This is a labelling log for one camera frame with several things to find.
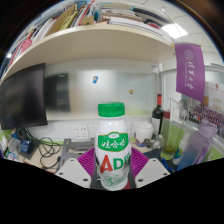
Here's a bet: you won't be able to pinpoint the purple hanging banner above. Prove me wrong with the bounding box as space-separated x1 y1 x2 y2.
174 43 206 104

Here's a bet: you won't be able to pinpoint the dark wine bottle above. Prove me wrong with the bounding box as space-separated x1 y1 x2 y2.
151 93 165 136

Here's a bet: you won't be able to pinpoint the white round jar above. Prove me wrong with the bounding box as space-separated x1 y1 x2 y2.
134 120 155 145

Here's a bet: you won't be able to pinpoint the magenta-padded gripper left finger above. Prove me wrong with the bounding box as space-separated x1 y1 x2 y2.
54 147 100 190

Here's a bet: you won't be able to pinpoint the ceiling lights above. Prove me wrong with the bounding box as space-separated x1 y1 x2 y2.
162 22 189 40

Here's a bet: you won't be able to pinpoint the white drink bottle green cap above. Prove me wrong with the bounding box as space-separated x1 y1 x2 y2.
94 101 132 192

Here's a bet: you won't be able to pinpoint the group photo poster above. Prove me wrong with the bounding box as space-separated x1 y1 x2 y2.
188 81 224 138

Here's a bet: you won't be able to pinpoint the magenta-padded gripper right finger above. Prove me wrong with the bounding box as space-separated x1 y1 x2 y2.
127 147 171 190

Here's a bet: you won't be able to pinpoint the purple translucent water bottle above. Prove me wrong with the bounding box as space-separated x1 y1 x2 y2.
176 120 218 172

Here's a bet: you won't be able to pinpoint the blue electronic device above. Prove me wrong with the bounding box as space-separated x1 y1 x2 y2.
19 139 34 155

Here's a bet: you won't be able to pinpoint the white wall socket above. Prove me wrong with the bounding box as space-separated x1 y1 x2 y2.
72 124 90 141

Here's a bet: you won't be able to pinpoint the black computer monitor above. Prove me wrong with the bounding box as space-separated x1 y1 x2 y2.
0 63 49 131

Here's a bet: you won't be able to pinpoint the tall clear green-tinted glass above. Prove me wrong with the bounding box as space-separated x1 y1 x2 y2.
160 97 185 162

